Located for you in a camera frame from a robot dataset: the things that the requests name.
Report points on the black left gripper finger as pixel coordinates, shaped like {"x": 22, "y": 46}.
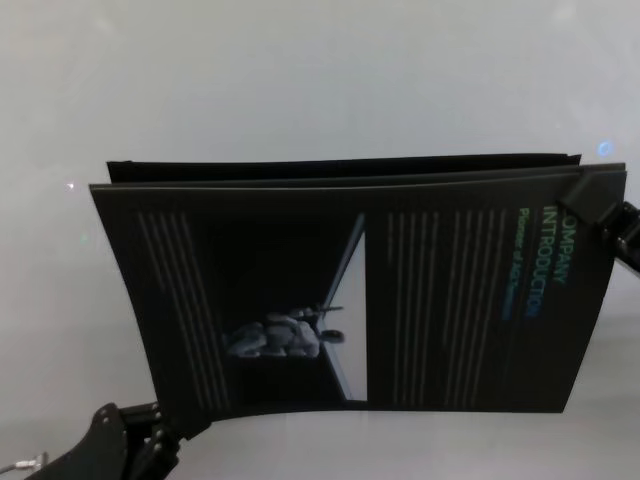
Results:
{"x": 165, "y": 425}
{"x": 160, "y": 450}

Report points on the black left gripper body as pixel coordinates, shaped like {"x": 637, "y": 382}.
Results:
{"x": 105, "y": 450}

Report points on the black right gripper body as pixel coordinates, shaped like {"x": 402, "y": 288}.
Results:
{"x": 629, "y": 235}

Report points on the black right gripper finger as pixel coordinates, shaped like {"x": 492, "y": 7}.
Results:
{"x": 595, "y": 200}

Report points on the black company introduction poster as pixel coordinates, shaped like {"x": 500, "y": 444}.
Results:
{"x": 300, "y": 275}

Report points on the black rectangular tape frame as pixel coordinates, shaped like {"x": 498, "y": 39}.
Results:
{"x": 300, "y": 167}

